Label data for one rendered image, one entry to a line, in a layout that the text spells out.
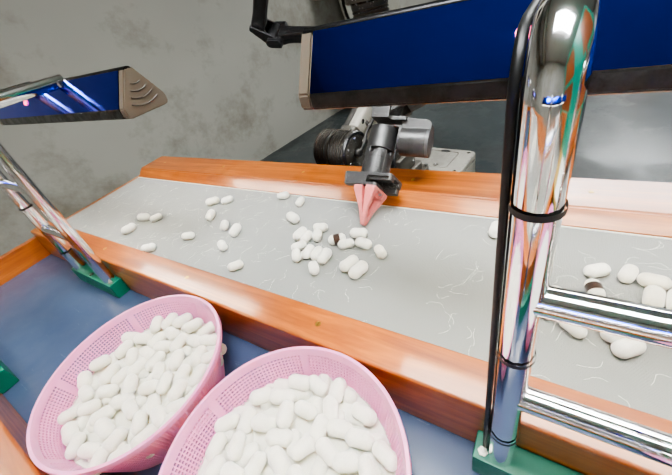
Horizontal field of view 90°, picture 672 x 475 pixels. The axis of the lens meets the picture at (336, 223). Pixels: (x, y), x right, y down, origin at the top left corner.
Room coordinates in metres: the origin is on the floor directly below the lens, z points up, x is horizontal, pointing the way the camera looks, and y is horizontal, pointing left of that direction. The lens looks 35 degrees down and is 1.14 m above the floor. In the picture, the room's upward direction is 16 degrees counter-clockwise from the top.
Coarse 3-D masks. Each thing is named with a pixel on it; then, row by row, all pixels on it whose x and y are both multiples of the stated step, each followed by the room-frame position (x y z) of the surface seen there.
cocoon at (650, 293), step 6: (648, 288) 0.24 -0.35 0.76; (654, 288) 0.23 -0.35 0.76; (660, 288) 0.23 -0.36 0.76; (648, 294) 0.23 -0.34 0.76; (654, 294) 0.23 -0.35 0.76; (660, 294) 0.22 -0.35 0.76; (642, 300) 0.23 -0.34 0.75; (648, 300) 0.22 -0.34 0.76; (654, 300) 0.22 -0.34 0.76; (660, 300) 0.22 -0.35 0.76; (660, 306) 0.21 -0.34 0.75
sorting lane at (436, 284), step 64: (128, 192) 1.08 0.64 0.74; (192, 192) 0.94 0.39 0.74; (256, 192) 0.82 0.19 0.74; (192, 256) 0.61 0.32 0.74; (256, 256) 0.54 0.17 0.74; (448, 256) 0.40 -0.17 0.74; (576, 256) 0.33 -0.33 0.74; (640, 256) 0.30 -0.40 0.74; (384, 320) 0.31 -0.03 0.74; (448, 320) 0.28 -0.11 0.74; (576, 384) 0.16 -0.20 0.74; (640, 384) 0.15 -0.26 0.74
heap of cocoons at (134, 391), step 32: (160, 320) 0.44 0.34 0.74; (192, 320) 0.41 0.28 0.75; (128, 352) 0.38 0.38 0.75; (160, 352) 0.36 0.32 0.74; (192, 352) 0.36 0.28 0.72; (224, 352) 0.35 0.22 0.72; (96, 384) 0.35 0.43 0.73; (128, 384) 0.32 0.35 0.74; (160, 384) 0.30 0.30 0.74; (192, 384) 0.29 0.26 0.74; (64, 416) 0.30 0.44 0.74; (96, 416) 0.28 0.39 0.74; (128, 416) 0.27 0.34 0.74; (160, 416) 0.26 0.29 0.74; (96, 448) 0.24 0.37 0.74; (128, 448) 0.23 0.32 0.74
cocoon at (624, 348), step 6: (618, 342) 0.18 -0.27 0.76; (624, 342) 0.18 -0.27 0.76; (630, 342) 0.18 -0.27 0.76; (636, 342) 0.18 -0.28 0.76; (642, 342) 0.18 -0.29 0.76; (612, 348) 0.18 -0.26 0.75; (618, 348) 0.18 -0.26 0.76; (624, 348) 0.18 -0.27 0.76; (630, 348) 0.17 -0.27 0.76; (636, 348) 0.17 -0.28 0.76; (642, 348) 0.17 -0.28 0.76; (618, 354) 0.18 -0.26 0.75; (624, 354) 0.17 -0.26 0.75; (630, 354) 0.17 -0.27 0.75; (636, 354) 0.17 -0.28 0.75
